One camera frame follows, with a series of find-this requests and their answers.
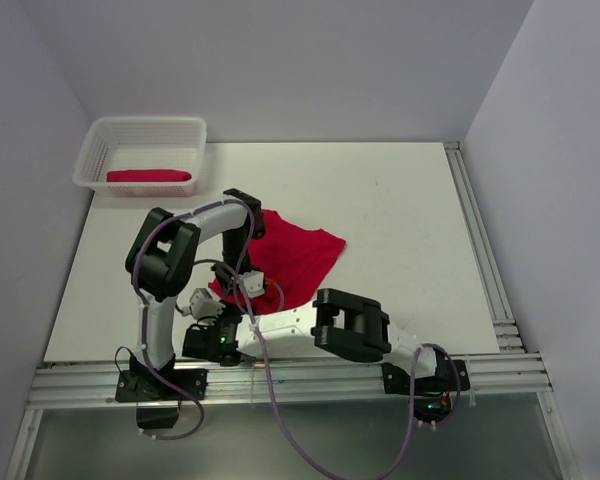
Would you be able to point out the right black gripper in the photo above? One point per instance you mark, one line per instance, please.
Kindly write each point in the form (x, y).
(226, 309)

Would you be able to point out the aluminium right rail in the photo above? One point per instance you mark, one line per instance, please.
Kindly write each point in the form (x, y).
(505, 326)

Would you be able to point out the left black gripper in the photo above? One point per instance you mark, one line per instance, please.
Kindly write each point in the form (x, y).
(225, 277)

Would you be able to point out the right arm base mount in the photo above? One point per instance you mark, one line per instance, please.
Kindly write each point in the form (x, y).
(434, 396)

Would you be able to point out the white plastic basket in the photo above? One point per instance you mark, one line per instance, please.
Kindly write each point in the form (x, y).
(121, 143)

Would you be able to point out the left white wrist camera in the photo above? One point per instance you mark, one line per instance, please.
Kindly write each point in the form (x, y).
(254, 283)

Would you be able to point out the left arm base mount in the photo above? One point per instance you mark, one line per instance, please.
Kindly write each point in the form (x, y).
(158, 405)

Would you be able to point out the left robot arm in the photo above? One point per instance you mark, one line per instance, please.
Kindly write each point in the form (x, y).
(160, 262)

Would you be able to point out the red t shirt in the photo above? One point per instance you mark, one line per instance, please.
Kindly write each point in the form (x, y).
(148, 176)
(296, 259)

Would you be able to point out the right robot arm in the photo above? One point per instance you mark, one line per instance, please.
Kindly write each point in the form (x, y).
(348, 326)

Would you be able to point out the rolled red t shirt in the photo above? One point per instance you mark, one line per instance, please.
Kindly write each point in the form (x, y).
(148, 176)

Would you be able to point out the aluminium front rail frame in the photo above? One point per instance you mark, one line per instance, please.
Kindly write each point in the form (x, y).
(92, 385)

